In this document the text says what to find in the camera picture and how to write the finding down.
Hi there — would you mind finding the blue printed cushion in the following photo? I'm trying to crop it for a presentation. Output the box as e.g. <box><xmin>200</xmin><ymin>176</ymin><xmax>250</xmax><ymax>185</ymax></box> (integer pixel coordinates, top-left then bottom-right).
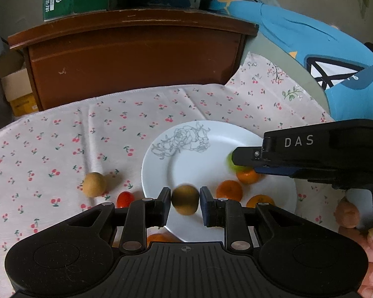
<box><xmin>208</xmin><ymin>0</ymin><xmax>373</xmax><ymax>121</ymax></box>

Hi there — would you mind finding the brown kiwi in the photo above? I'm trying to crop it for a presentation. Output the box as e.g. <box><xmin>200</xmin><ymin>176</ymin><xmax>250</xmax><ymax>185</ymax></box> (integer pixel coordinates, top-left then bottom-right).
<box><xmin>82</xmin><ymin>172</ymin><xmax>107</xmax><ymax>197</ymax></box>
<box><xmin>171</xmin><ymin>185</ymin><xmax>200</xmax><ymax>215</ymax></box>

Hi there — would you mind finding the open cardboard box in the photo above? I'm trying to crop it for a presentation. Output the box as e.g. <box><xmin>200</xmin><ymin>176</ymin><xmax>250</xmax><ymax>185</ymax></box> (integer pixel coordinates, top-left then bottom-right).
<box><xmin>0</xmin><ymin>50</ymin><xmax>39</xmax><ymax>117</ymax></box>

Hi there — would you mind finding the pale green upholstered seat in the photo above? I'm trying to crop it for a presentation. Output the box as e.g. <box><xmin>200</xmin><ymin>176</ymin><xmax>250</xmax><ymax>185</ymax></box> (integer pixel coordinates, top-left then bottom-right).
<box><xmin>241</xmin><ymin>33</ymin><xmax>331</xmax><ymax>115</ymax></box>

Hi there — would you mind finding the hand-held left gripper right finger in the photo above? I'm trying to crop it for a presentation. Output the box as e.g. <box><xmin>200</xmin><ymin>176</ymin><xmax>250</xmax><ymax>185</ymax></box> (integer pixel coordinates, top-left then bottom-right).
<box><xmin>200</xmin><ymin>187</ymin><xmax>311</xmax><ymax>254</ymax></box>

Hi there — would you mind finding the branch print cloth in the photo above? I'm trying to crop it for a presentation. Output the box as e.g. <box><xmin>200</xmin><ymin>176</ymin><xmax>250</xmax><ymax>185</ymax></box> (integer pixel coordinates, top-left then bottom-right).
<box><xmin>225</xmin><ymin>52</ymin><xmax>336</xmax><ymax>131</ymax></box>

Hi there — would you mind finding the red cherry tomato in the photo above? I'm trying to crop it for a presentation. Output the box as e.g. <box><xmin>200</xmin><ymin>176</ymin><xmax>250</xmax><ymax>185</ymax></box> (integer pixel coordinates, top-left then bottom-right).
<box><xmin>116</xmin><ymin>191</ymin><xmax>135</xmax><ymax>209</ymax></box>

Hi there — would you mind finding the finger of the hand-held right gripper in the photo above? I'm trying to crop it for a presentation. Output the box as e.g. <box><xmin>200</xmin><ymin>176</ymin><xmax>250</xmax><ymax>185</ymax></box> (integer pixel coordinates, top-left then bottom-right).
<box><xmin>254</xmin><ymin>166</ymin><xmax>301</xmax><ymax>177</ymax></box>
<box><xmin>232</xmin><ymin>145</ymin><xmax>294</xmax><ymax>169</ymax></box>

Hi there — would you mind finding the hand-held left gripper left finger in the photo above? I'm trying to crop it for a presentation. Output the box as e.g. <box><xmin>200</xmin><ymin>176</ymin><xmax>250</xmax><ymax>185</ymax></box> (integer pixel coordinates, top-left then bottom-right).
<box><xmin>62</xmin><ymin>187</ymin><xmax>172</xmax><ymax>254</ymax></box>

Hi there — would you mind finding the green jujube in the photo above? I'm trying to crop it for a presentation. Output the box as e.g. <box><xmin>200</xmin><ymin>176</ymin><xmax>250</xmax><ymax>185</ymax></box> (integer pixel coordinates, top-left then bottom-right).
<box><xmin>226</xmin><ymin>152</ymin><xmax>252</xmax><ymax>174</ymax></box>

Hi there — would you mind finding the cherry print tablecloth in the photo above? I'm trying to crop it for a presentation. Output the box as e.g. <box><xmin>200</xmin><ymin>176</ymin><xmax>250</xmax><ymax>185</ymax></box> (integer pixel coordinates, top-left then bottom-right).
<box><xmin>0</xmin><ymin>82</ymin><xmax>345</xmax><ymax>298</ymax></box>

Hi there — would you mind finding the brown wooden cabinet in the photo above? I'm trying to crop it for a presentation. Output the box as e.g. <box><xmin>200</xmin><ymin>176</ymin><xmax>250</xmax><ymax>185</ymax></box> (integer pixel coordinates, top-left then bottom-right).
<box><xmin>8</xmin><ymin>8</ymin><xmax>260</xmax><ymax>112</ymax></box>

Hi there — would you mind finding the white flower print plate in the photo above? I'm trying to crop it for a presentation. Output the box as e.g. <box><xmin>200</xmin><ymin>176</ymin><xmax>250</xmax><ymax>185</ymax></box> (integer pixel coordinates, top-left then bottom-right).
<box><xmin>141</xmin><ymin>120</ymin><xmax>297</xmax><ymax>243</ymax></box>

